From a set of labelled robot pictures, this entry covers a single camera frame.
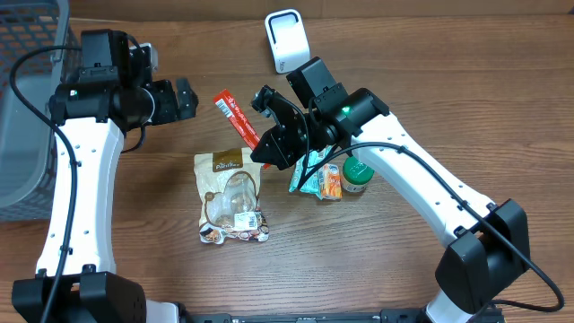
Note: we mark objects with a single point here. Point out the orange snack packet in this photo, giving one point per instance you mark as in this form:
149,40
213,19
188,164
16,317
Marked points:
329,182

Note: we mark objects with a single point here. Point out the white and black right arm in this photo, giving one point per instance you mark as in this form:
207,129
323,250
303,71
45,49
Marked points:
486,245

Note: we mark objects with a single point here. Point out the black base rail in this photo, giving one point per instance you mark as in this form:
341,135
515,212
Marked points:
385,316

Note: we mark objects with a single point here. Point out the green lid jar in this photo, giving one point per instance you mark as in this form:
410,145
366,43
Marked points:
355,175

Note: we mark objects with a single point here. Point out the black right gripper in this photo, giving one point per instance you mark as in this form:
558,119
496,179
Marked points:
285,157

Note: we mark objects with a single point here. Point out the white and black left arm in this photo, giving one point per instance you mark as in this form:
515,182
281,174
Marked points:
111,93

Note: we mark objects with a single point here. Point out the beige dried food bag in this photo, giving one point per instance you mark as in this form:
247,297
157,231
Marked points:
228,183

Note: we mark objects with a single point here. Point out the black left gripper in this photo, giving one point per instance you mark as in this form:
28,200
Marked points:
167,109

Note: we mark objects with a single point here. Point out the red stick snack packet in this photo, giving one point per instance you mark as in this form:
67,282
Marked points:
232,111

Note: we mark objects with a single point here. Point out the white barcode scanner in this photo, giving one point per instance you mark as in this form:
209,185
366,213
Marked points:
287,39

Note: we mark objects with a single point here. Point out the grey plastic mesh basket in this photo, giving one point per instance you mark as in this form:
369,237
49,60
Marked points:
28,146

